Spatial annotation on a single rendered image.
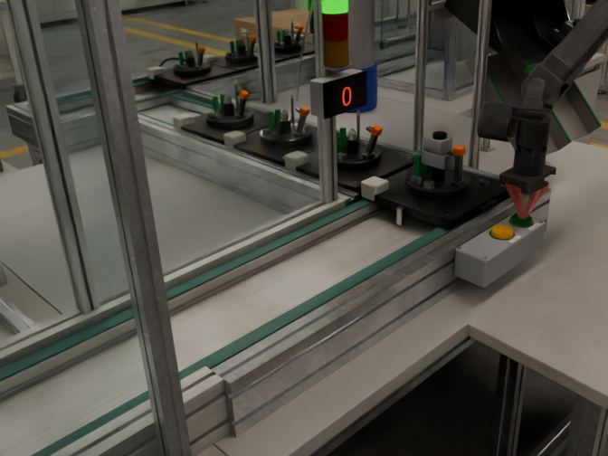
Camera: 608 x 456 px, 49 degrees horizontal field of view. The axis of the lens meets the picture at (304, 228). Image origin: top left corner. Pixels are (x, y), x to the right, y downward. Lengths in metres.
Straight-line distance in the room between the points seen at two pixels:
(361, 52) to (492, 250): 1.22
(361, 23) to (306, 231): 1.11
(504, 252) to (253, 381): 0.55
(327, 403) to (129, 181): 0.52
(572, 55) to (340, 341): 0.64
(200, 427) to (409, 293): 0.45
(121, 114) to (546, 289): 0.94
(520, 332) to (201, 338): 0.56
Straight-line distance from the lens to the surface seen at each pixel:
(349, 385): 1.11
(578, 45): 1.31
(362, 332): 1.15
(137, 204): 0.73
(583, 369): 1.20
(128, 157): 0.71
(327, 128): 1.40
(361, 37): 2.35
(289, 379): 1.06
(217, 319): 1.18
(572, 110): 1.86
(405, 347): 1.19
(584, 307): 1.36
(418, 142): 1.77
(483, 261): 1.26
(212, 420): 1.01
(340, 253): 1.35
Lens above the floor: 1.57
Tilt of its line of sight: 27 degrees down
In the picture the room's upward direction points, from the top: 3 degrees counter-clockwise
